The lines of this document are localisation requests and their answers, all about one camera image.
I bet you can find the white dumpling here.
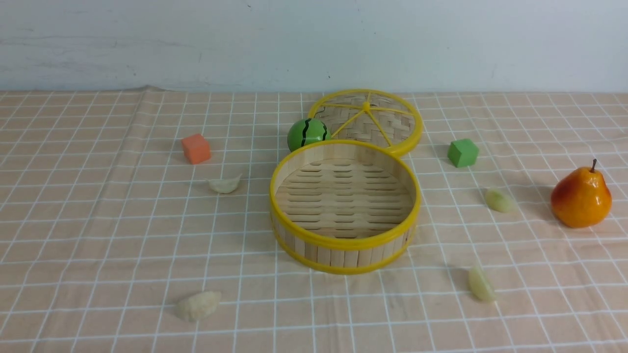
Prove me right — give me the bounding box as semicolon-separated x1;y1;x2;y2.
175;291;222;322
207;174;242;194

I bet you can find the greenish dumpling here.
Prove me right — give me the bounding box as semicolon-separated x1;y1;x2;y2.
484;188;515;214
467;266;496;303

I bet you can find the bamboo steamer tray yellow rim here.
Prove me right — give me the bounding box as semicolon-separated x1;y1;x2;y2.
269;140;421;275

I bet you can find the bamboo steamer lid yellow rim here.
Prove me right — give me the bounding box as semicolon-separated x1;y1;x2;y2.
307;89;423;156

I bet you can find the green watermelon toy ball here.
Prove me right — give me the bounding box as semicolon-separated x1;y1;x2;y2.
287;118;331;152

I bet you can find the orange cube block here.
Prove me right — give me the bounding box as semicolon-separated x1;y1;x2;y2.
180;133;211;165

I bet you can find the green cube block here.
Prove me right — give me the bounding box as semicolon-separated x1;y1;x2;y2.
447;138;479;168

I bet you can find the checkered beige tablecloth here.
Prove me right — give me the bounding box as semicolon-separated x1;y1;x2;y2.
0;88;628;353

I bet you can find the orange yellow toy pear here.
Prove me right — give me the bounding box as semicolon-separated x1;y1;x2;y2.
550;158;613;228

